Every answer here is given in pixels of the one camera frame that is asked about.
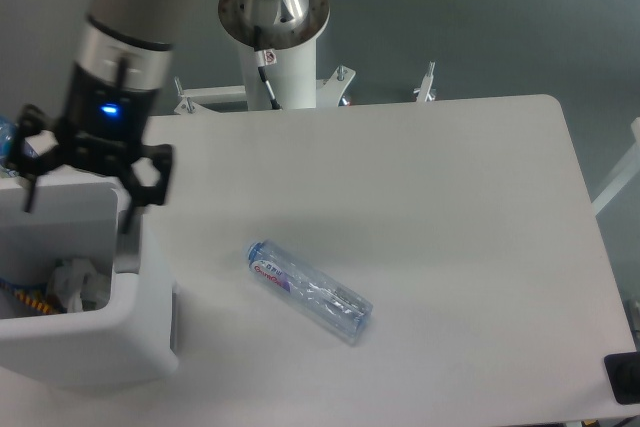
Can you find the yellow blue snack wrapper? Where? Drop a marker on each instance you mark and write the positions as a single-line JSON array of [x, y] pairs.
[[32, 296]]

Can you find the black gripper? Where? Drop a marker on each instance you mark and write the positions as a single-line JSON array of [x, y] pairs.
[[100, 131]]

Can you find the blue labelled drink bottle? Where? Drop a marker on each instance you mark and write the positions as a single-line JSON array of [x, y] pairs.
[[7, 134]]

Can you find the white frame bar right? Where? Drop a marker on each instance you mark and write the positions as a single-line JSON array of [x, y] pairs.
[[623, 172]]

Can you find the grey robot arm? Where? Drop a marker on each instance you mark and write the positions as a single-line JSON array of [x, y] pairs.
[[140, 31]]

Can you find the white trash can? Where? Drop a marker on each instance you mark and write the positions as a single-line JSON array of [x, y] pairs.
[[132, 338]]

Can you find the white table clamp bracket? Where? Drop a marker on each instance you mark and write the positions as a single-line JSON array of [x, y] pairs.
[[426, 92]]

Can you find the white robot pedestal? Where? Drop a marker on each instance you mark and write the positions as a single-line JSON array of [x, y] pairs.
[[280, 67]]

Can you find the clear plastic water bottle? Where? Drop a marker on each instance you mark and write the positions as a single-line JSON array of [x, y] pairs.
[[313, 293]]

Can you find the black device at table edge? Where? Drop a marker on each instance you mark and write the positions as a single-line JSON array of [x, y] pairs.
[[623, 373]]

